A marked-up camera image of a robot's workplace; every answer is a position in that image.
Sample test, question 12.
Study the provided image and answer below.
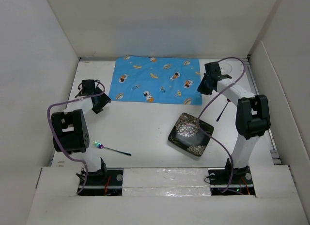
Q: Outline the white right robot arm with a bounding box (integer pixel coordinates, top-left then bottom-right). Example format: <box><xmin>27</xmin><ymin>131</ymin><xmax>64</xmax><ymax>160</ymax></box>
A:
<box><xmin>198</xmin><ymin>61</ymin><xmax>271</xmax><ymax>183</ymax></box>

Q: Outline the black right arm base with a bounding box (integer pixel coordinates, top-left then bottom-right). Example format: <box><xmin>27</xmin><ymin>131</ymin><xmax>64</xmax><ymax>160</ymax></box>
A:
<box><xmin>204</xmin><ymin>158</ymin><xmax>256</xmax><ymax>196</ymax></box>

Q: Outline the iridescent fork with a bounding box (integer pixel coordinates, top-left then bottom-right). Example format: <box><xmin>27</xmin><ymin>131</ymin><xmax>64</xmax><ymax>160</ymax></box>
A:
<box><xmin>93</xmin><ymin>141</ymin><xmax>132</xmax><ymax>156</ymax></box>

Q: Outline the clear plastic cup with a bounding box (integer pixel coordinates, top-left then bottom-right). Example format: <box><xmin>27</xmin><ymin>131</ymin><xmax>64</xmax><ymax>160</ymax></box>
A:
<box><xmin>219</xmin><ymin>62</ymin><xmax>233</xmax><ymax>75</ymax></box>

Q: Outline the black floral square plate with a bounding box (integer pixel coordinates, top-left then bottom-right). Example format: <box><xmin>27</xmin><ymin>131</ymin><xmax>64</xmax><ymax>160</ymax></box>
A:
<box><xmin>168</xmin><ymin>113</ymin><xmax>214</xmax><ymax>157</ymax></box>

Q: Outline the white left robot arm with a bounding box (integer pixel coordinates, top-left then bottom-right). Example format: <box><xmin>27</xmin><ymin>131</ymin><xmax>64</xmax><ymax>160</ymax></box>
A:
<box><xmin>47</xmin><ymin>79</ymin><xmax>111</xmax><ymax>185</ymax></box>

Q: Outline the purple iridescent spoon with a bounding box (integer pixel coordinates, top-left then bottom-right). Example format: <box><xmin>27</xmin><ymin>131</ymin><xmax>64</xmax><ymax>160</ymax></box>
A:
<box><xmin>216</xmin><ymin>98</ymin><xmax>231</xmax><ymax>122</ymax></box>

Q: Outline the blue space-print cloth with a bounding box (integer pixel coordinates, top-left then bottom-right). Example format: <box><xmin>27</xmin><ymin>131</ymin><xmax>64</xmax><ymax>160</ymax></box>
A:
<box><xmin>109</xmin><ymin>55</ymin><xmax>202</xmax><ymax>105</ymax></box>

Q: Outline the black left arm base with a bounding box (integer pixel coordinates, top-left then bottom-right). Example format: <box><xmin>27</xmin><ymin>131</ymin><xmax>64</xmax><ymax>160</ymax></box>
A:
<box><xmin>76</xmin><ymin>159</ymin><xmax>124</xmax><ymax>196</ymax></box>

